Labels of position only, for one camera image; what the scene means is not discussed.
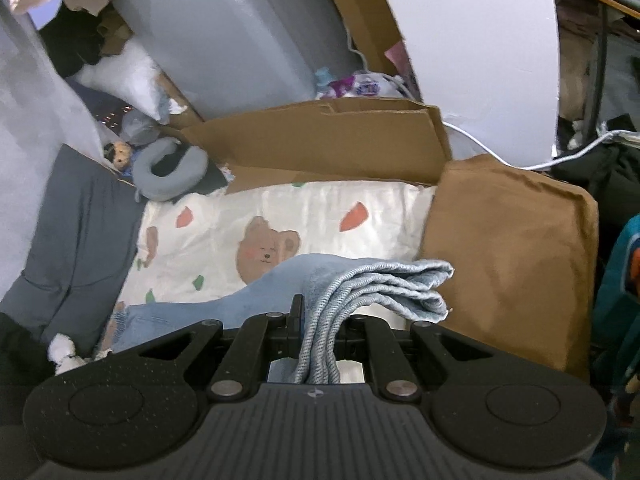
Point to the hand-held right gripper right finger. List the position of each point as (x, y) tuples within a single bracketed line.
[(356, 335)]

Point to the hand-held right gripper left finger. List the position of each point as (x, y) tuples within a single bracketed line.
[(296, 320)]

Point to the light blue denim pants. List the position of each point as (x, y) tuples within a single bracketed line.
[(350, 280)]

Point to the cream bear print bed sheet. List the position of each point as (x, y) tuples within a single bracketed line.
[(215, 220)]

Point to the black cloth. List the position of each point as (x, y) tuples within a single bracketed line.
[(212, 180)]

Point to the folded brown garment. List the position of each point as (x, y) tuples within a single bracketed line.
[(510, 260)]

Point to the flattened cardboard sheet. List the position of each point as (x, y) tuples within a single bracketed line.
[(325, 150)]

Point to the grey neck pillow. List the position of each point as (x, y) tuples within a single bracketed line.
[(150, 185)]

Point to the open cardboard box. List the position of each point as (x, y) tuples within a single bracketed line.
[(187, 117)]

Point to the white fluffy cloth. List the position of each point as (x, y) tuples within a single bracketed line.
[(62, 347)]

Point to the small teddy bear toy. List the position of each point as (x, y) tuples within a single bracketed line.
[(120, 155)]

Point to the purple white detergent bag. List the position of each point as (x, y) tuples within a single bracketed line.
[(367, 87)]

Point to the detergent bottle with blue cap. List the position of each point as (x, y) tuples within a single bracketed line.
[(324, 77)]

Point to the white blue patterned cloth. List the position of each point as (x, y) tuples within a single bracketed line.
[(172, 105)]

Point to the clear plastic bag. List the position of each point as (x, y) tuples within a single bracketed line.
[(137, 125)]

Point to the teal printed cloth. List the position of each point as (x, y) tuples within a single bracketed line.
[(615, 285)]

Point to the dark cloth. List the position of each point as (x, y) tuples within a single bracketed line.
[(20, 360)]

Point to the pink paper piece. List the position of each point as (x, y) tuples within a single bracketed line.
[(397, 55)]

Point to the grey wrapped mattress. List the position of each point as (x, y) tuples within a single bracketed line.
[(240, 35)]

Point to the white pillow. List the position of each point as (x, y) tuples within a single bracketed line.
[(125, 75)]

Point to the shiny plastic packet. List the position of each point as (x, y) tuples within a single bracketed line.
[(620, 139)]

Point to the beige cloth pile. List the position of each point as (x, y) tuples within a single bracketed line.
[(575, 85)]

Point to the black hanging garment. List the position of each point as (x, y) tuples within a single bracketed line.
[(75, 40)]

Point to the grey fabric bag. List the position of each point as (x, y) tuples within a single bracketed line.
[(622, 80)]

